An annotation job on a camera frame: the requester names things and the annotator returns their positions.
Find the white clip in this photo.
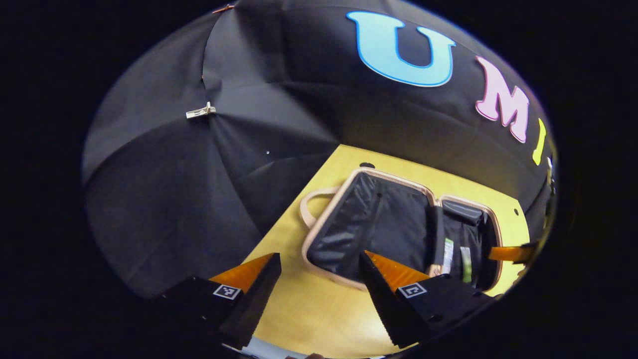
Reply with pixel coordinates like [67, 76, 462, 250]
[186, 102, 217, 119]

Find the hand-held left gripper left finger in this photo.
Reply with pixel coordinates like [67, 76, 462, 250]
[163, 252, 283, 350]

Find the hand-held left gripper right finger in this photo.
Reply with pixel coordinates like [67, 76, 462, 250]
[358, 250, 492, 349]

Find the pink suitcase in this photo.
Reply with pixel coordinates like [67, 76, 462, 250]
[299, 167, 504, 293]

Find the black backdrop cloth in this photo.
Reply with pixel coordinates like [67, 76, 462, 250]
[82, 0, 556, 300]

